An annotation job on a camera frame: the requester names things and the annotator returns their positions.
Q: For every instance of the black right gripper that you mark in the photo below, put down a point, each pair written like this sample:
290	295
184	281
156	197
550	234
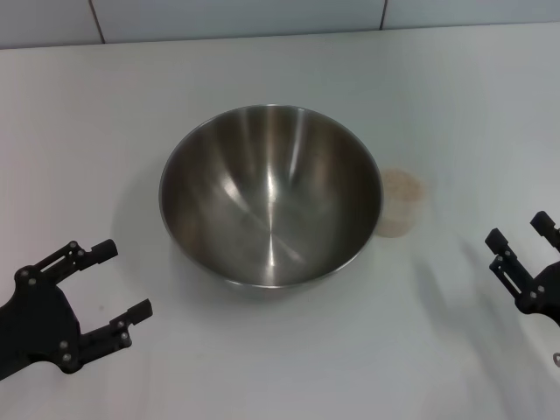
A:
549	297

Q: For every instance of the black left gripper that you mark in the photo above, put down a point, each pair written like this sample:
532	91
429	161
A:
35	319

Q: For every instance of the stainless steel mixing bowl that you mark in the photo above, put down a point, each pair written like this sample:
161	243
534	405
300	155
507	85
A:
271	197

